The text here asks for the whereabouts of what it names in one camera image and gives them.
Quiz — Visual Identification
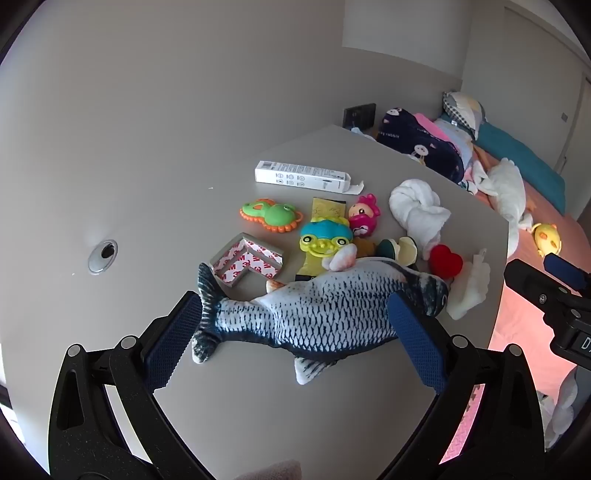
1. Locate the chequered pillow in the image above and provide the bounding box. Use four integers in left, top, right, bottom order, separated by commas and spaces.
442, 91, 488, 139

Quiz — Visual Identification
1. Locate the pink folded cloth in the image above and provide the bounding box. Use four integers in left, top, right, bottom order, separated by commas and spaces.
413, 112, 472, 162

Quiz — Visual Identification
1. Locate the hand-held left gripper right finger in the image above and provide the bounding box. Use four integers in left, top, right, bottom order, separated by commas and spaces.
387, 292, 548, 480

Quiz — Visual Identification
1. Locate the yellow packet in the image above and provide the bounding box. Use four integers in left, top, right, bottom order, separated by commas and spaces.
295, 198, 348, 282

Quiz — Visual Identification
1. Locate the navy cartoon blanket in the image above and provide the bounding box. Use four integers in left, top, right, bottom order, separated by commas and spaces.
376, 107, 466, 183

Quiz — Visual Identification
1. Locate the white plush animal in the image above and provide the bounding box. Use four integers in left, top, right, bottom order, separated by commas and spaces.
471, 158, 536, 232

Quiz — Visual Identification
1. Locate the yellow chick toy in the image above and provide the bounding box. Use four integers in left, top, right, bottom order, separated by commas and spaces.
533, 223, 562, 257

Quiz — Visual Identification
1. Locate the pink doll toy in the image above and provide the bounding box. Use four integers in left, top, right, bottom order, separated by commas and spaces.
348, 194, 382, 239

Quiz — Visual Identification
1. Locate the blue yellow frog toy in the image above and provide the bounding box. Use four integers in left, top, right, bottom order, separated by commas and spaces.
299, 218, 354, 258

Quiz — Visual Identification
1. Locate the pink bed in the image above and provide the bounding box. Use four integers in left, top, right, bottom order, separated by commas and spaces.
438, 148, 591, 467

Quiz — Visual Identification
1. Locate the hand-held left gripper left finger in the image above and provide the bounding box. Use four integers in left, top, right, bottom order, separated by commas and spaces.
48, 290, 208, 480

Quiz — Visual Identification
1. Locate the grey corner guard red print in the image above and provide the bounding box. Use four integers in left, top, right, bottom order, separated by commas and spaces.
209, 232, 284, 289

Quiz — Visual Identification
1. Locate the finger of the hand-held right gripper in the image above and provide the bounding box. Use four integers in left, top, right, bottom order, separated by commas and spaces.
504, 259, 573, 324
543, 253, 591, 291

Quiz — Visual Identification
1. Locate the teal cream dinosaur toy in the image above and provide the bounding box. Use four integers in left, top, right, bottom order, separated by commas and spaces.
376, 236, 420, 267

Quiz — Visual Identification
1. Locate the black wall outlet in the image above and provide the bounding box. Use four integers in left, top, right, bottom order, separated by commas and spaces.
343, 102, 377, 129

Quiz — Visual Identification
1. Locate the white fluffy plush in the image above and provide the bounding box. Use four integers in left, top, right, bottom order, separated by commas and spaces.
445, 248, 491, 320

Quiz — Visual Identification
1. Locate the pink white plush piece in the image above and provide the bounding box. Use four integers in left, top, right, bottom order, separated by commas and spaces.
322, 243, 357, 271

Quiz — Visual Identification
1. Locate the silver cable grommet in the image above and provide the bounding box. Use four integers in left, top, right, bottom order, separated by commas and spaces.
89, 240, 118, 276

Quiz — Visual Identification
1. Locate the teal blanket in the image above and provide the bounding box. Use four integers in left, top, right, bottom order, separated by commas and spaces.
475, 121, 566, 215

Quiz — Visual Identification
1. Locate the red heart plush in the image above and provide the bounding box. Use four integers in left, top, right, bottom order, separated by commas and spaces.
428, 244, 464, 279

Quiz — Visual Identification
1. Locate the white knotted towel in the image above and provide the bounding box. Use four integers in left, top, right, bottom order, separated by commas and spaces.
389, 178, 452, 253

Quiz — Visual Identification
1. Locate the green orange seahorse toy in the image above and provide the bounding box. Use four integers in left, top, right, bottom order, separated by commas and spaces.
239, 198, 305, 235

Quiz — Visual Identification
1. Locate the long white cardboard box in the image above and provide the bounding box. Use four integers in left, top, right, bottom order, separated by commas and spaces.
255, 160, 365, 195

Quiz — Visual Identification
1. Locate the white grey cloth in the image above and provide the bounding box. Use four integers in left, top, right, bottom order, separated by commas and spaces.
539, 369, 579, 452

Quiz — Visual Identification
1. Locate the grey fish plush toy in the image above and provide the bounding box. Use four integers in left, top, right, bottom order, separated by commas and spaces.
191, 257, 451, 386

